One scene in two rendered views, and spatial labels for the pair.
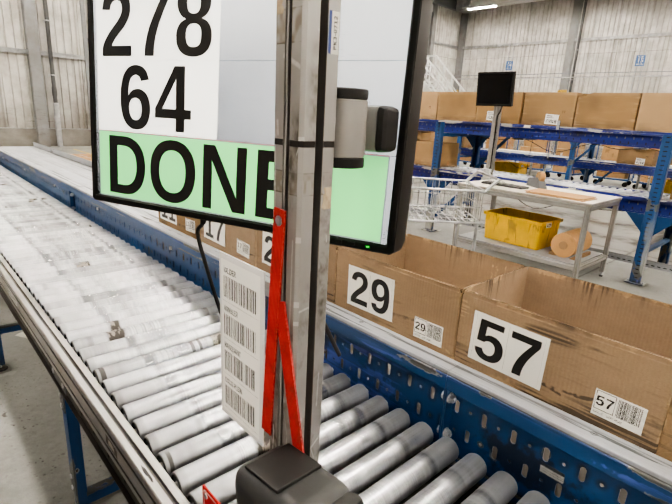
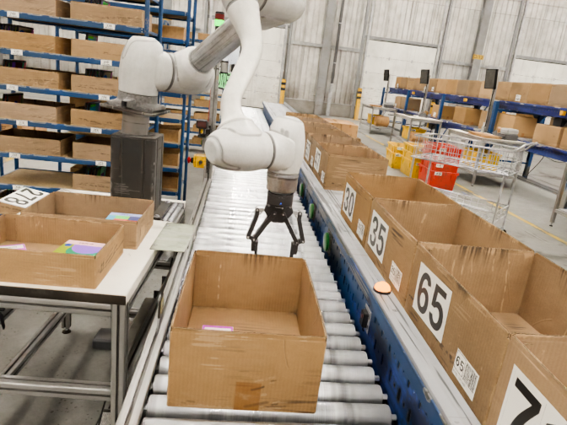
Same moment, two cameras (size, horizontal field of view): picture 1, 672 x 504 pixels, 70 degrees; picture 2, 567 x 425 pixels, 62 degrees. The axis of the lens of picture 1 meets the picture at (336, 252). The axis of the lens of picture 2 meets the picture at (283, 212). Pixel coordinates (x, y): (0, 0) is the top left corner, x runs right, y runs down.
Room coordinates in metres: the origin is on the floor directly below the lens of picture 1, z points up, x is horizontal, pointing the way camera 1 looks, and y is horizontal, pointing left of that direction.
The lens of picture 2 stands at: (-1.47, -1.98, 1.38)
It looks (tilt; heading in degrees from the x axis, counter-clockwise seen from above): 16 degrees down; 37
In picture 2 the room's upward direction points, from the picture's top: 7 degrees clockwise
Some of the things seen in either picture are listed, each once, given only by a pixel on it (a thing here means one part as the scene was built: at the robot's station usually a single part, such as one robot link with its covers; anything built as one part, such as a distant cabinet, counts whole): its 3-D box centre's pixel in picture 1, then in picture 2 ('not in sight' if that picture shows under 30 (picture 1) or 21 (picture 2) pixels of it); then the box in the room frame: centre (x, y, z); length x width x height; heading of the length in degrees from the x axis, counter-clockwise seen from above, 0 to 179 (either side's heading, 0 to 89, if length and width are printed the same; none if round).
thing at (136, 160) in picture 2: not in sight; (137, 171); (-0.30, -0.30, 0.91); 0.26 x 0.26 x 0.33; 41
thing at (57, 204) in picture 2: not in sight; (93, 218); (-0.59, -0.46, 0.80); 0.38 x 0.28 x 0.10; 132
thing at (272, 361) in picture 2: not in sight; (246, 320); (-0.74, -1.36, 0.83); 0.39 x 0.29 x 0.17; 42
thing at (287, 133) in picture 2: not in sight; (282, 144); (-0.44, -1.17, 1.19); 0.13 x 0.11 x 0.16; 167
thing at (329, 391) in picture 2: not in sight; (269, 391); (-0.77, -1.47, 0.72); 0.52 x 0.05 x 0.05; 133
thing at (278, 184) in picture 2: not in sight; (282, 181); (-0.43, -1.18, 1.09); 0.09 x 0.09 x 0.06
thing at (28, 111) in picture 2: not in sight; (33, 110); (-0.09, 1.10, 0.99); 0.40 x 0.30 x 0.10; 131
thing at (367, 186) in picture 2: not in sight; (394, 209); (0.06, -1.31, 0.96); 0.39 x 0.29 x 0.17; 43
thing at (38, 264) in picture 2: not in sight; (46, 248); (-0.85, -0.64, 0.80); 0.38 x 0.28 x 0.10; 131
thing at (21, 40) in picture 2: not in sight; (31, 42); (-0.09, 1.10, 1.39); 0.40 x 0.30 x 0.10; 131
